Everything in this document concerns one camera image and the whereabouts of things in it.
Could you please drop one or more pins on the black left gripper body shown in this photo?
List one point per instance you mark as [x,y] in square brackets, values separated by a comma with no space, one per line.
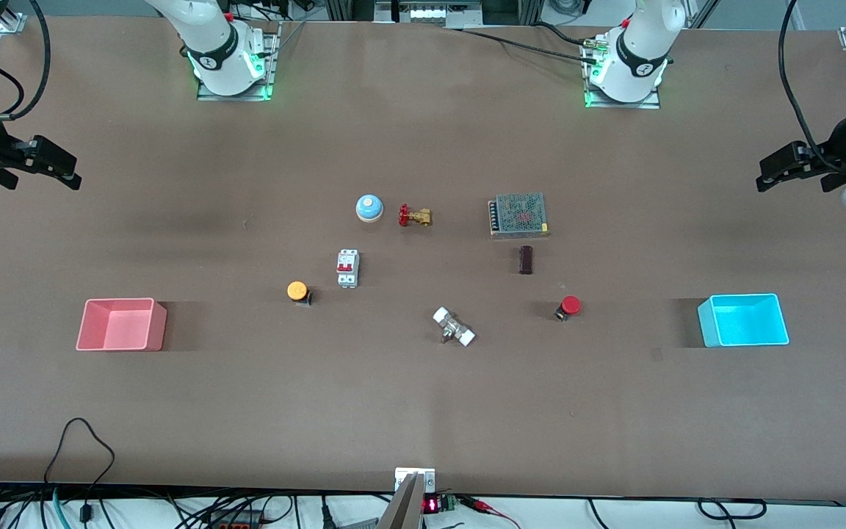
[836,157]

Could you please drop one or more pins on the red push button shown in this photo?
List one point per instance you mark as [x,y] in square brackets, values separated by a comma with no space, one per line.
[570,304]

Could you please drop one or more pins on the yellow push button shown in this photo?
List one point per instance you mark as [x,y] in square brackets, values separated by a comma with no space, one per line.
[296,290]

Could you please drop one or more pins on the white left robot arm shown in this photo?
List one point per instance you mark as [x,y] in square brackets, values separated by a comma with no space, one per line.
[632,51]

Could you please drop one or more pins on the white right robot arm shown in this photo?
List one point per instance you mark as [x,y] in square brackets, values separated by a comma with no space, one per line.
[217,37]

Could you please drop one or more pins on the cyan plastic box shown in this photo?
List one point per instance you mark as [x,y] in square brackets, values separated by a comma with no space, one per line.
[742,323]

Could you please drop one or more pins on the pink plastic box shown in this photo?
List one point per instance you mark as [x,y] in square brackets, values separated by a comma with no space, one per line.
[122,327]

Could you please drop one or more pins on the silver mesh power supply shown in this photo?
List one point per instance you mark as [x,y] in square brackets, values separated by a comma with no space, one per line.
[518,214]

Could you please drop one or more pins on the dark brown rectangular block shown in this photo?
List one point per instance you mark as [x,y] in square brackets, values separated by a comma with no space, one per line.
[526,260]

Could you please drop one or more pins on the white circuit breaker red switches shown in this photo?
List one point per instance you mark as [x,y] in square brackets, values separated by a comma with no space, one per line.
[347,268]

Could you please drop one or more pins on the blue round bell button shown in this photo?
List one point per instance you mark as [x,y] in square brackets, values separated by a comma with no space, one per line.
[369,208]

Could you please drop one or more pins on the metal valve white caps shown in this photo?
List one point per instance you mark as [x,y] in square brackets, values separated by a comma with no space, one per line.
[453,327]

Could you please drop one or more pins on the silver device white lights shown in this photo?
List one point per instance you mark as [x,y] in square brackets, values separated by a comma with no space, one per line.
[427,12]

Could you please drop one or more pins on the black power strip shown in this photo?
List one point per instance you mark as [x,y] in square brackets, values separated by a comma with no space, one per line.
[236,520]

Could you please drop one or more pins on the red digit display module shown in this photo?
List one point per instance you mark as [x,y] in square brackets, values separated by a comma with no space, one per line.
[432,505]

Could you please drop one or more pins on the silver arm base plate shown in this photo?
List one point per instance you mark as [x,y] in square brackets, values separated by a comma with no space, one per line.
[265,70]
[651,103]

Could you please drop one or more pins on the silver camera mount bracket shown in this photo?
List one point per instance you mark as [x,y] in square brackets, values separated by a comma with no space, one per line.
[414,476]

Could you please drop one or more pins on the grey camera mount pole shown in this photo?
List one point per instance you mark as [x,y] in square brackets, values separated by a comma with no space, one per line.
[402,507]

